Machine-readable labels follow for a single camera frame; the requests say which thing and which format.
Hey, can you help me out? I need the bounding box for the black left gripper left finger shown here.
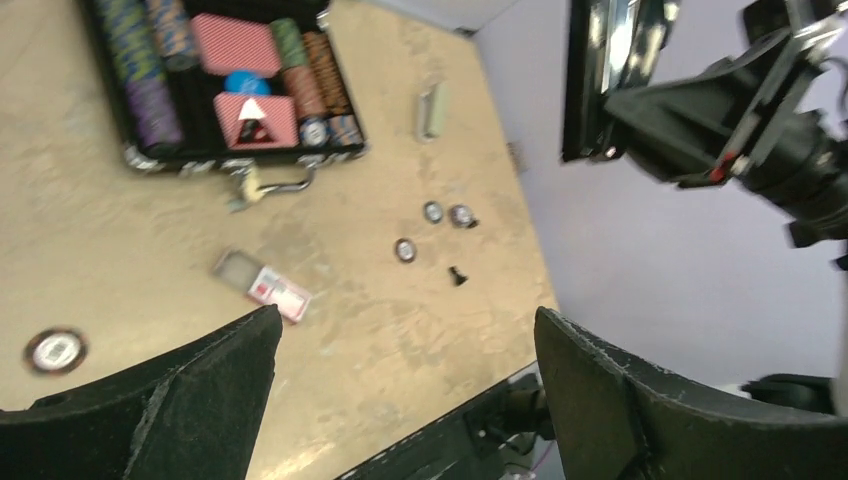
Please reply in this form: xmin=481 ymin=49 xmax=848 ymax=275
xmin=1 ymin=306 xmax=283 ymax=480

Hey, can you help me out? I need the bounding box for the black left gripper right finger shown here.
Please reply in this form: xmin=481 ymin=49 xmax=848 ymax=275
xmin=534 ymin=307 xmax=847 ymax=479

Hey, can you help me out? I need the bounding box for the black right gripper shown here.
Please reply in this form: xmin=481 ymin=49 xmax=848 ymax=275
xmin=605 ymin=29 xmax=827 ymax=190

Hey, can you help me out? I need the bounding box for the pale green stapler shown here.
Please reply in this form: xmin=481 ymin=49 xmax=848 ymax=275
xmin=416 ymin=81 xmax=449 ymax=143

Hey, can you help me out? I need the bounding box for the black stapler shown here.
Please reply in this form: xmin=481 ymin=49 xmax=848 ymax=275
xmin=561 ymin=0 xmax=681 ymax=162

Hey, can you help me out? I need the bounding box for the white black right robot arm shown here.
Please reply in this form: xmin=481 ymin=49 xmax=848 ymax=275
xmin=604 ymin=1 xmax=847 ymax=248

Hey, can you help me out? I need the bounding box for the left poker chip on table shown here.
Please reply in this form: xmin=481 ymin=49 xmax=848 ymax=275
xmin=22 ymin=327 xmax=89 ymax=376

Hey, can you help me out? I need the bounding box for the small black screw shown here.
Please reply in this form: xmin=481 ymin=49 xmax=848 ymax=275
xmin=448 ymin=266 xmax=468 ymax=286

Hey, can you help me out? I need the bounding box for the right poker chip on table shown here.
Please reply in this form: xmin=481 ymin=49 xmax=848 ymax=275
xmin=394 ymin=238 xmax=418 ymax=263

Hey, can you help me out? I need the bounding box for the blue poker chip on table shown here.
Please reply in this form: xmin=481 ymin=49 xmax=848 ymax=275
xmin=422 ymin=201 xmax=444 ymax=224

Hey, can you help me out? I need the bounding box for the purple chip stack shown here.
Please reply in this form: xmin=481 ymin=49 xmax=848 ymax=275
xmin=125 ymin=78 xmax=184 ymax=156

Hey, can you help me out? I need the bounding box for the pink card deck lower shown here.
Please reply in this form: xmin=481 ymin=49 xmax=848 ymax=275
xmin=214 ymin=92 xmax=300 ymax=150

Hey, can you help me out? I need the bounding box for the pink card deck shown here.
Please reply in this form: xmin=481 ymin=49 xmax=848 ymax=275
xmin=214 ymin=92 xmax=300 ymax=150
xmin=190 ymin=13 xmax=282 ymax=78

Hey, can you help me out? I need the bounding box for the black poker chip case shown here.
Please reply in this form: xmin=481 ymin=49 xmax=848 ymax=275
xmin=77 ymin=1 xmax=368 ymax=174

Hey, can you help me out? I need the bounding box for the orange chip stack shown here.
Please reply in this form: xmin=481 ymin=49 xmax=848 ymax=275
xmin=282 ymin=65 xmax=329 ymax=147

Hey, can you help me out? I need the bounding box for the blue dealer button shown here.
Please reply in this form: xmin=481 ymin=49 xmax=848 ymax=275
xmin=224 ymin=70 xmax=271 ymax=96

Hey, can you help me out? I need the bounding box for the brown chip stack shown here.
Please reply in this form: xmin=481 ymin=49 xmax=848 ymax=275
xmin=302 ymin=32 xmax=364 ymax=146

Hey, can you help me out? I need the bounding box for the pink card deck upper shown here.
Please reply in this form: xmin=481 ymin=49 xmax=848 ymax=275
xmin=190 ymin=13 xmax=282 ymax=78

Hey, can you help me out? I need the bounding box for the green chip stack right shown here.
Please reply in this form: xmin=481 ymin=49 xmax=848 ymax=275
xmin=269 ymin=18 xmax=309 ymax=70

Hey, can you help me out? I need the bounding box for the green chip stack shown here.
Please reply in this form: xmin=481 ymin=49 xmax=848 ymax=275
xmin=94 ymin=0 xmax=166 ymax=84
xmin=269 ymin=18 xmax=309 ymax=70

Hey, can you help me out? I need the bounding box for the grey chip stack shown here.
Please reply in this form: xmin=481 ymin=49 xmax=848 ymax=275
xmin=145 ymin=0 xmax=199 ymax=72

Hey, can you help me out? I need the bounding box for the green chip stack left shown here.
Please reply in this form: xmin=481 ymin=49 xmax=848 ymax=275
xmin=94 ymin=0 xmax=166 ymax=84

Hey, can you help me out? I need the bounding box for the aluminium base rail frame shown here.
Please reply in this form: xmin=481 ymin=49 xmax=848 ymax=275
xmin=339 ymin=366 xmax=555 ymax=480

